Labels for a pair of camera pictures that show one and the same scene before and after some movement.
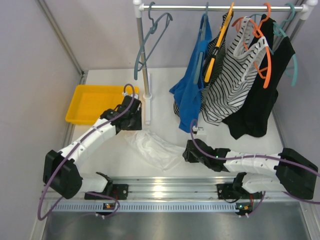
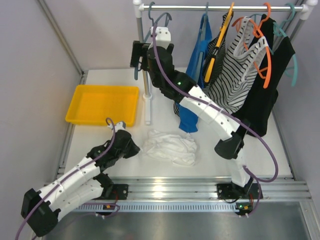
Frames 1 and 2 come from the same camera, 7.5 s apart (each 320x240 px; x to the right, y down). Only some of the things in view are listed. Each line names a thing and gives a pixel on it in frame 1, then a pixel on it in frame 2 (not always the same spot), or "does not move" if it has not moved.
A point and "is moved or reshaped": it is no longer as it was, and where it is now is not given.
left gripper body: x=136 y=115 -> x=132 y=149
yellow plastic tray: x=90 y=101 does not move
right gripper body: x=192 y=158 -> x=139 y=51
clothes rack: x=307 y=9 does not move
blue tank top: x=187 y=88 does not move
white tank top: x=160 y=153 is moved or reshaped
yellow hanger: x=212 y=61 does not move
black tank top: x=251 y=118 does not move
